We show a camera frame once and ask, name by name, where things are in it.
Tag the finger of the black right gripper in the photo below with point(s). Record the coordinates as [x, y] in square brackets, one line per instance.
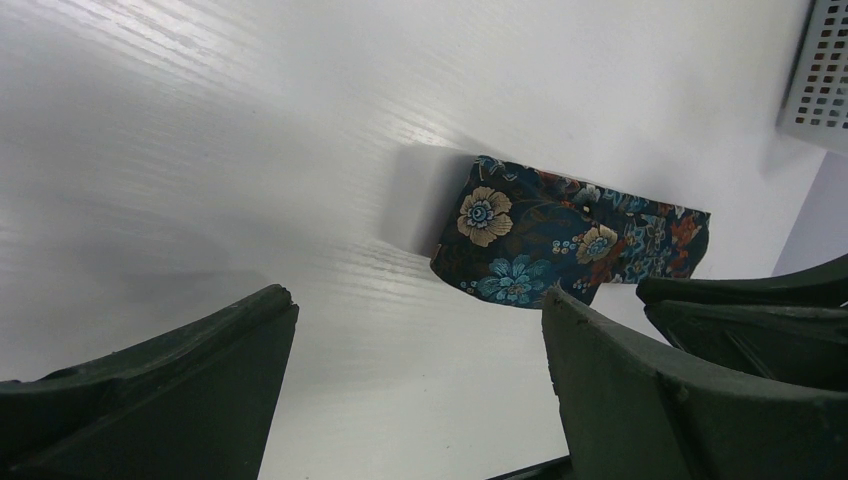
[790, 328]

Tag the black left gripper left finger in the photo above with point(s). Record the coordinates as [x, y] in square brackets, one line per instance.
[193, 403]

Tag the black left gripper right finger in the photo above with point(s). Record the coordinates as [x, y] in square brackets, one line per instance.
[634, 408]

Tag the navy floral tie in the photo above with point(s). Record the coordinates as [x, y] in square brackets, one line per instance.
[515, 232]

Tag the white plastic basket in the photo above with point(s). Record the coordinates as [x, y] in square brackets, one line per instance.
[814, 108]

